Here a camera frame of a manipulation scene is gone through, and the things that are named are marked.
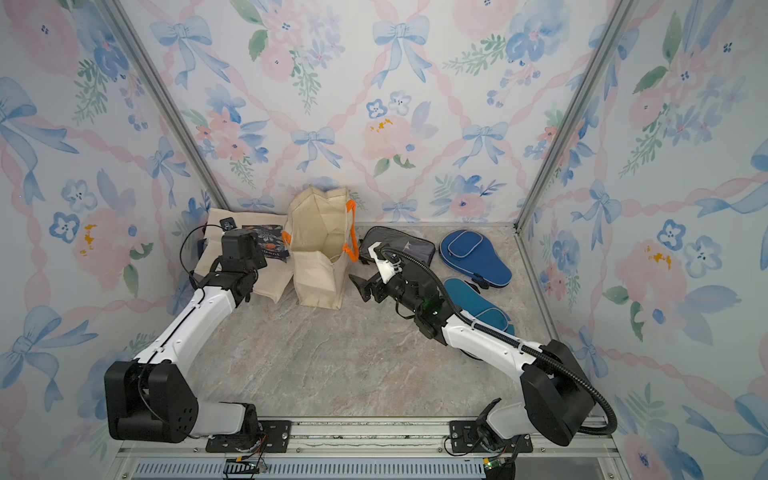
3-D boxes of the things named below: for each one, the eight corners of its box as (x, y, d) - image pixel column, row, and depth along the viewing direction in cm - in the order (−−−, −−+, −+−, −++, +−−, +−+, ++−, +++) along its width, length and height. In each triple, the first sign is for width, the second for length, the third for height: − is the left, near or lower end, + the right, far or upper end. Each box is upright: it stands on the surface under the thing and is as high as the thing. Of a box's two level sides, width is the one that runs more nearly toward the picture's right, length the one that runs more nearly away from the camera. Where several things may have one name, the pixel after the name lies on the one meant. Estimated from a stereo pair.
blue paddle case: (432, 251, 114) (433, 243, 110) (458, 229, 121) (460, 221, 118) (498, 296, 102) (502, 289, 98) (522, 268, 109) (526, 260, 106)
